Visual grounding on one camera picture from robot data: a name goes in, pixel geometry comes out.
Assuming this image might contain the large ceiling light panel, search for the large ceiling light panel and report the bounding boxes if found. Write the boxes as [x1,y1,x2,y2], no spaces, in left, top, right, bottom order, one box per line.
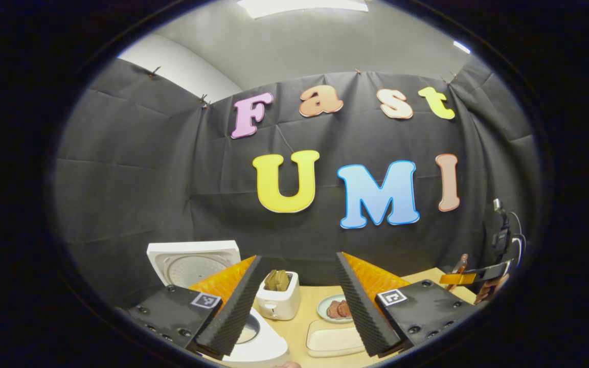
[237,0,369,20]

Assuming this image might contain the cream rectangular plate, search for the cream rectangular plate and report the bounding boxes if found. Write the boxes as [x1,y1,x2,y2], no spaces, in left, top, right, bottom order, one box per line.
[305,319,367,358]

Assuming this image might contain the clear plastic bottle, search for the clear plastic bottle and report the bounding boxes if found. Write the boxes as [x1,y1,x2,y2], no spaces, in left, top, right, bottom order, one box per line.
[448,254,469,291]

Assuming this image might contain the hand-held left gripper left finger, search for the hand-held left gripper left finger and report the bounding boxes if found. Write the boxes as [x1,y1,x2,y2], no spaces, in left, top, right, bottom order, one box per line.
[121,255,263,358]

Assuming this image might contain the white rice cooker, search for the white rice cooker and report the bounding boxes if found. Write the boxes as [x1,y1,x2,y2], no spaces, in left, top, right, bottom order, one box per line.
[146,240,291,366]

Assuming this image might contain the black backdrop cloth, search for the black backdrop cloth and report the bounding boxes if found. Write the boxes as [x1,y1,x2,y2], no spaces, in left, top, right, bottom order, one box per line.
[54,54,543,307]

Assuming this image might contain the pale green plate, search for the pale green plate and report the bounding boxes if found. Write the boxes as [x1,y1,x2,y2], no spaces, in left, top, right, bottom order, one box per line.
[317,294,354,324]

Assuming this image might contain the white toaster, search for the white toaster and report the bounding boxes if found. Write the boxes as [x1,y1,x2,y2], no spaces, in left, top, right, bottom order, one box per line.
[256,271,301,321]

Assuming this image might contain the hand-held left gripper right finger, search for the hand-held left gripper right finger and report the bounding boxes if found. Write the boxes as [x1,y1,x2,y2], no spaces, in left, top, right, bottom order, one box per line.
[335,251,479,358]

